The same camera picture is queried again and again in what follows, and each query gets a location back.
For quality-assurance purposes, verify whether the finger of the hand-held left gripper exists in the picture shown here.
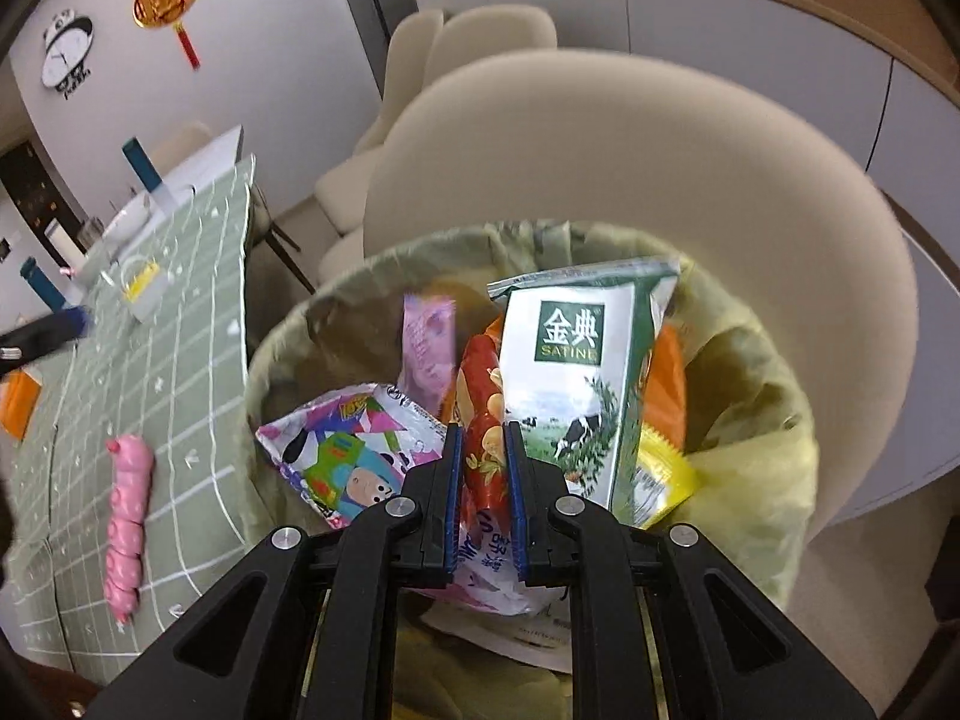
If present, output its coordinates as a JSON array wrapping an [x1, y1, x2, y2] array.
[[0, 306, 95, 376]]

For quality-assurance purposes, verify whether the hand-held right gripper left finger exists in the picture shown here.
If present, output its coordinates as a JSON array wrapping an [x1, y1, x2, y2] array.
[[86, 424, 462, 720]]

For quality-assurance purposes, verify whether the pink purple wrapper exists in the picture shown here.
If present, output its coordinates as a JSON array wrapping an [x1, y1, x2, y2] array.
[[396, 292, 458, 421]]

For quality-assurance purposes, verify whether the green checked tablecloth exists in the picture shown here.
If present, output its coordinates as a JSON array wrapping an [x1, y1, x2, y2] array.
[[0, 154, 260, 687]]

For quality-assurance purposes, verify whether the white bowl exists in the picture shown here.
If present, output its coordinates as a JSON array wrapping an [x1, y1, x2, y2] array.
[[101, 195, 155, 241]]

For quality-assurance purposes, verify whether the orange plastic bag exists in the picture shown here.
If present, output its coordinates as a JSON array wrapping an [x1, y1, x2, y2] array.
[[641, 322, 689, 455]]

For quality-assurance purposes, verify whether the white silver snack packet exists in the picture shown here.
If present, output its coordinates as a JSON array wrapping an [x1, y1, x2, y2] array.
[[486, 256, 682, 526]]

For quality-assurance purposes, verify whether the white thermos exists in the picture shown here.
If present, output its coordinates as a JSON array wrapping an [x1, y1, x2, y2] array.
[[43, 221, 80, 271]]

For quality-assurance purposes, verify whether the tall teal bottle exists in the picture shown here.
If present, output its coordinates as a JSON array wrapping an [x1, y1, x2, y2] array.
[[122, 136, 181, 215]]

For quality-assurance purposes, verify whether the white paper packet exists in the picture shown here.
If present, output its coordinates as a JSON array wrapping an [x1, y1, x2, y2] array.
[[420, 585, 575, 672]]

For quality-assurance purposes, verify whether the panda wall clock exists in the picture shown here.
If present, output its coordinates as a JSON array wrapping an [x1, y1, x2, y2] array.
[[41, 9, 95, 100]]

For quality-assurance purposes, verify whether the small white gift box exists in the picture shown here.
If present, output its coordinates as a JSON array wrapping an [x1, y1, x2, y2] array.
[[118, 255, 167, 320]]

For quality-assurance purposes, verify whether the blue flask with cap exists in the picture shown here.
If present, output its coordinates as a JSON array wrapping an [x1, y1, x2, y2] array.
[[21, 256, 65, 312]]

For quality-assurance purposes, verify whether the orange tissue pack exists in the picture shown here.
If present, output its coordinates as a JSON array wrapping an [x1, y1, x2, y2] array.
[[0, 371, 42, 442]]

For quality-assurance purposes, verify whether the yellow wrapper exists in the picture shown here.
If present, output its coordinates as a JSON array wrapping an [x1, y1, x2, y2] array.
[[634, 420, 698, 530]]

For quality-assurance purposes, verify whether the dark tall cabinet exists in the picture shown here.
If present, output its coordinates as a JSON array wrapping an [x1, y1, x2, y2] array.
[[322, 0, 421, 102]]

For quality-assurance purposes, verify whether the red snack wrapper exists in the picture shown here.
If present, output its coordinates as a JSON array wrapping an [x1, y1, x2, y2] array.
[[450, 334, 560, 620]]

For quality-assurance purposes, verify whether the yellow plastic bin liner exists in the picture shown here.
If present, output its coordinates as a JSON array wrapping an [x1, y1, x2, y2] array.
[[246, 219, 817, 698]]

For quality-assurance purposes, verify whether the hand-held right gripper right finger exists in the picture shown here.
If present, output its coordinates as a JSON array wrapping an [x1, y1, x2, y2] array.
[[506, 422, 878, 720]]

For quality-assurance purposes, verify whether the pink caterpillar toy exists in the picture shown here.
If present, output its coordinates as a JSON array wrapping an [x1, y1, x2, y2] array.
[[103, 435, 157, 623]]

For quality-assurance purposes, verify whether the beige chair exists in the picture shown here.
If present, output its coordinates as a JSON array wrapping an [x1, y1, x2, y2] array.
[[315, 4, 560, 241], [352, 9, 447, 158], [146, 120, 215, 166], [364, 51, 920, 593]]

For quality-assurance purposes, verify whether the cartoon print wrapper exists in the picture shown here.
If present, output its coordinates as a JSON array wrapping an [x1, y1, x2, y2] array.
[[256, 382, 449, 530]]

